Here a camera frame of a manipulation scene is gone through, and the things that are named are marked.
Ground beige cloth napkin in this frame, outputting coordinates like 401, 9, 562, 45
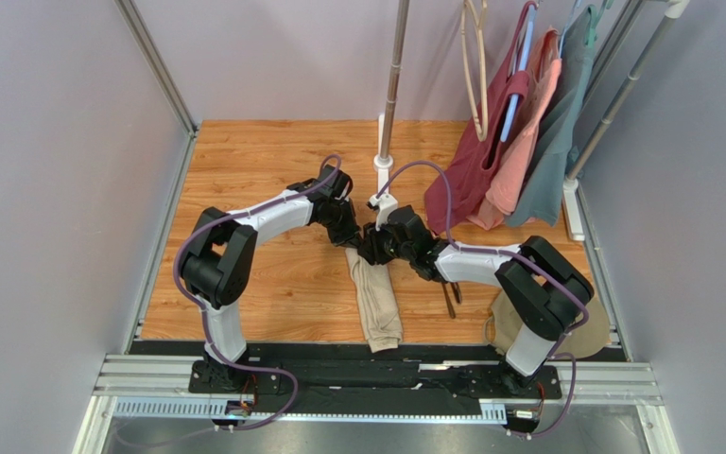
344, 248, 404, 353

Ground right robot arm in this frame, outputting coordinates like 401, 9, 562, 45
358, 203, 595, 384

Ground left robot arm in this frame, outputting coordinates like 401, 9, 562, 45
173, 164, 361, 381

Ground maroon tank top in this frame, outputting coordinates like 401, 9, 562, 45
424, 31, 515, 233

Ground beige wooden hanger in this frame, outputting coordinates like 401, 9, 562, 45
459, 0, 490, 142

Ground teal shirt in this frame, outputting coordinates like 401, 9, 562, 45
505, 4, 602, 227

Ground left rack pole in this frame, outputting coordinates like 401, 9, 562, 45
376, 0, 410, 166

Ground rack pole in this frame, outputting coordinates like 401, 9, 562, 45
564, 0, 690, 188
376, 0, 410, 166

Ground blue hanger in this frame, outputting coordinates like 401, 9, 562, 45
499, 1, 538, 143

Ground right white rack foot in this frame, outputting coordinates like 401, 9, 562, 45
562, 178, 586, 242

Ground beige baseball cap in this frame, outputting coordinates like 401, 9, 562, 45
482, 292, 610, 359

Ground pink shirt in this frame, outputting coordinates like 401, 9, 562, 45
467, 28, 562, 230

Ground right rack pole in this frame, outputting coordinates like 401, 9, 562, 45
564, 0, 690, 188

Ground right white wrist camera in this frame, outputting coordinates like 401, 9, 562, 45
367, 192, 399, 231

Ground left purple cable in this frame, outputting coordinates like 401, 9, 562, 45
172, 153, 300, 432

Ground purple cable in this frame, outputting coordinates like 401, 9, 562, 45
172, 153, 300, 432
375, 159, 591, 440

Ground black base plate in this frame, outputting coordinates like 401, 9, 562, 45
128, 340, 622, 419

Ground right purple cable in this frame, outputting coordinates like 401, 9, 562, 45
375, 159, 591, 440

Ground left aluminium corner post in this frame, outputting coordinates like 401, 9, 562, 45
114, 0, 199, 136

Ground aluminium corner post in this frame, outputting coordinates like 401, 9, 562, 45
572, 1, 645, 145
114, 0, 199, 136

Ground aluminium frame rail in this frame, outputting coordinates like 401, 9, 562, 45
74, 355, 680, 453

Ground right aluminium corner post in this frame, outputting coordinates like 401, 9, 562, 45
572, 1, 645, 145

